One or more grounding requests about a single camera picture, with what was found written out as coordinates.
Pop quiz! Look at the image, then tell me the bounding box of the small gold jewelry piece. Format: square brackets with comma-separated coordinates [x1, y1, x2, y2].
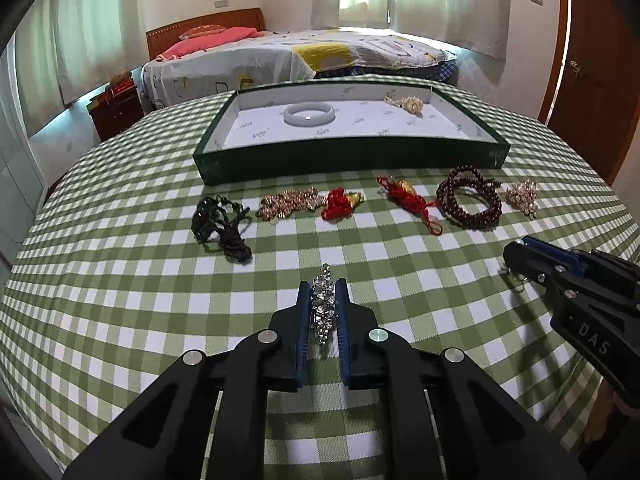
[505, 266, 531, 293]

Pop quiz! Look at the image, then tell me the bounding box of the pink pillow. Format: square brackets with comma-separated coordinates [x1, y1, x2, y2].
[156, 27, 266, 63]

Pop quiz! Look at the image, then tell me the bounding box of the gold chain bracelet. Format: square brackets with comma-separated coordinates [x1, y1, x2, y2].
[256, 186, 322, 225]

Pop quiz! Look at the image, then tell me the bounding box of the dark wooden nightstand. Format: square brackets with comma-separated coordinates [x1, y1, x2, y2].
[89, 87, 143, 142]

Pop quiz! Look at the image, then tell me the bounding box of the green checkered tablecloth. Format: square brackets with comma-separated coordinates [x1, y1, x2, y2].
[0, 74, 640, 480]

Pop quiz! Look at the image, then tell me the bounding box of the black bead necklace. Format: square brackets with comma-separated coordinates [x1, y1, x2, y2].
[191, 196, 253, 264]

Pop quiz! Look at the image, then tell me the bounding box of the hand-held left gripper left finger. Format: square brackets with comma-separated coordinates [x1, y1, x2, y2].
[62, 280, 309, 480]

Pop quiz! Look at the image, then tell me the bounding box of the brown wooden bead bracelet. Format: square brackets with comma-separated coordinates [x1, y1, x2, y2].
[436, 166, 503, 231]

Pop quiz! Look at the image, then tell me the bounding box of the green jewelry tray box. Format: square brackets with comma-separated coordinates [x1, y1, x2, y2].
[192, 81, 512, 186]

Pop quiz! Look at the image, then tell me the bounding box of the white jade bangle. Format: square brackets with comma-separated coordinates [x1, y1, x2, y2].
[283, 102, 337, 128]

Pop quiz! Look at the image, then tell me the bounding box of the glass door wardrobe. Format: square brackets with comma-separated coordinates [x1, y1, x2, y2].
[0, 50, 51, 271]

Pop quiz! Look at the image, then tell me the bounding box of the bed with patterned cover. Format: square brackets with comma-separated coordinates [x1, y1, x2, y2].
[141, 29, 458, 111]

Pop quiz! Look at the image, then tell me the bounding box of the gold pearl tassel jewelry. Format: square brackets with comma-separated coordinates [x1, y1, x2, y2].
[384, 91, 425, 117]

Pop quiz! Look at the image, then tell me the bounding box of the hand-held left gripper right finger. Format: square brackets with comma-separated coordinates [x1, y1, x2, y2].
[334, 279, 588, 480]

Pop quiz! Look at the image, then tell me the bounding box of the clear crystal bracelet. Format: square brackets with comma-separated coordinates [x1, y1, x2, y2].
[309, 263, 337, 346]

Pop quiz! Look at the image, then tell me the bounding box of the red patterned pillow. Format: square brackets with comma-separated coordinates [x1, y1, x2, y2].
[179, 27, 226, 41]

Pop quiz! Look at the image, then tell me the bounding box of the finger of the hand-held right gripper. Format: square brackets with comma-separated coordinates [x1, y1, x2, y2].
[522, 235, 586, 277]
[502, 240, 567, 287]

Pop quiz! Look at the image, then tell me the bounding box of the red cord gold pendant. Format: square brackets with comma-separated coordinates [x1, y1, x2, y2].
[376, 176, 445, 236]
[321, 187, 363, 222]

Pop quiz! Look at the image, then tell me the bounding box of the wooden bed headboard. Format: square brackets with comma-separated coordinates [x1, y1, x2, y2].
[146, 7, 265, 61]

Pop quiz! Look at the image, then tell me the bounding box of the brown wooden door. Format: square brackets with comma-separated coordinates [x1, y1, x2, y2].
[537, 0, 640, 186]

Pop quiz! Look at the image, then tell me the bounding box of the gold pearl flower brooch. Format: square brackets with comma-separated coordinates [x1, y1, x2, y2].
[505, 179, 540, 219]

